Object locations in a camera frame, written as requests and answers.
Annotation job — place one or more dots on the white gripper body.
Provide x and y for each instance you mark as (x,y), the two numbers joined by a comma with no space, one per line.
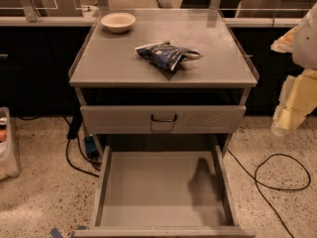
(307,47)

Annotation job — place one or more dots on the blue tape on floor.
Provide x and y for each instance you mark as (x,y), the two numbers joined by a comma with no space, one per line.
(55,233)

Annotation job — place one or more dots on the closed grey drawer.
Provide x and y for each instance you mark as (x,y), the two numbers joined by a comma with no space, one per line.
(191,119)

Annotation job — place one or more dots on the blue power adapter box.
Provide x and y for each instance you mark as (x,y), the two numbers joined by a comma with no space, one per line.
(90,147)

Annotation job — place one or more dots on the white bowl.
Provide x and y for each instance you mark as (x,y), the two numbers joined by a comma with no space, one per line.
(118,23)

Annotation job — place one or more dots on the grey drawer cabinet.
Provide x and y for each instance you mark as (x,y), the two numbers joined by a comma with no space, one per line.
(176,72)

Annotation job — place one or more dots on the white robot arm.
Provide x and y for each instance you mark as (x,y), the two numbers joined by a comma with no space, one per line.
(298,97)

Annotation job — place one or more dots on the open grey drawer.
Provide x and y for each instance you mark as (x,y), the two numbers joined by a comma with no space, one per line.
(179,194)

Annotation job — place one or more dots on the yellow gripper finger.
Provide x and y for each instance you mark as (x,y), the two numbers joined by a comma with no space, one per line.
(284,44)
(297,99)

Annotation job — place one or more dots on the translucent plastic bin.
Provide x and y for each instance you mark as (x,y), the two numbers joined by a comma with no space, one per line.
(9,147)

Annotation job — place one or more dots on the blue chip bag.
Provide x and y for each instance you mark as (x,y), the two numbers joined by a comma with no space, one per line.
(165,55)

